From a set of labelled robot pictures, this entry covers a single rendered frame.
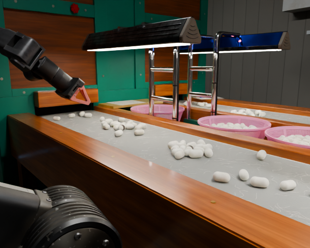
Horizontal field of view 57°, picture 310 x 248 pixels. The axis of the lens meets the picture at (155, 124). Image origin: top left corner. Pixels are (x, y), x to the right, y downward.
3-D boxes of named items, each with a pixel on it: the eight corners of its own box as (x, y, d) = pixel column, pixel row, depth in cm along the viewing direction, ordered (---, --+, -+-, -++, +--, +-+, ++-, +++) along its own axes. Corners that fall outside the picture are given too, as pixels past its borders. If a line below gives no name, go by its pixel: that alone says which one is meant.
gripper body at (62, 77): (70, 79, 96) (52, 65, 92) (83, 81, 89) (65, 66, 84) (58, 95, 95) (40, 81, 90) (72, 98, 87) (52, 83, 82)
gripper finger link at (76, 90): (88, 94, 101) (68, 77, 95) (98, 96, 96) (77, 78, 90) (77, 109, 99) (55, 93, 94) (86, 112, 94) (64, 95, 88)
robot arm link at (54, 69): (35, 67, 80) (46, 52, 83) (25, 70, 85) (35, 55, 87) (54, 82, 85) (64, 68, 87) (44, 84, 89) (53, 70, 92)
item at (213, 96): (214, 133, 129) (219, 29, 120) (182, 126, 144) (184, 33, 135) (239, 127, 141) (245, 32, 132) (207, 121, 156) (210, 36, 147)
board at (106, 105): (113, 108, 141) (112, 106, 141) (98, 105, 153) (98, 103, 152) (163, 103, 162) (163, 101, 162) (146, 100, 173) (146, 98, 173)
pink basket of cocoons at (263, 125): (263, 161, 92) (265, 132, 90) (186, 149, 105) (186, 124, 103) (273, 141, 115) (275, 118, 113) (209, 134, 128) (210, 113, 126)
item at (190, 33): (182, 42, 79) (183, 15, 78) (81, 50, 126) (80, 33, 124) (201, 44, 84) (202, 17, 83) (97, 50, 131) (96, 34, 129)
